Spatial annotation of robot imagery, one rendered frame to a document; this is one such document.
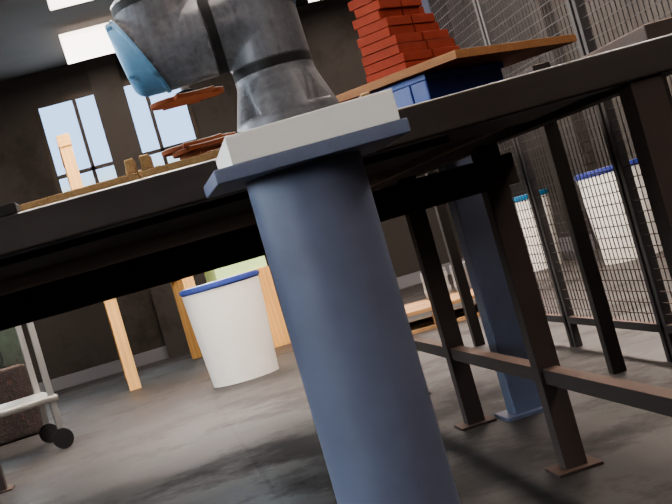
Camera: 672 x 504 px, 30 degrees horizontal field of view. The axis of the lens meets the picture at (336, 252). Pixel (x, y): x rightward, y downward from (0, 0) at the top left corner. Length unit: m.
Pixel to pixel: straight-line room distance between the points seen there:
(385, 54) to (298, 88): 1.27
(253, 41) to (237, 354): 6.18
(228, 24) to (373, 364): 0.51
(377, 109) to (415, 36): 1.36
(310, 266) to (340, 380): 0.16
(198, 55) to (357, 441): 0.58
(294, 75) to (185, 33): 0.16
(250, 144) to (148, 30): 0.23
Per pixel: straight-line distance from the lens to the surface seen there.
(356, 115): 1.68
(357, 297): 1.71
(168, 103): 2.27
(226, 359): 7.90
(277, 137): 1.66
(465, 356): 4.00
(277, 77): 1.75
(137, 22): 1.78
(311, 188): 1.71
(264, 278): 9.80
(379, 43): 3.01
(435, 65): 2.65
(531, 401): 4.18
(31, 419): 8.57
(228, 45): 1.77
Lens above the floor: 0.75
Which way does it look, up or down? 1 degrees down
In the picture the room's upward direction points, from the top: 16 degrees counter-clockwise
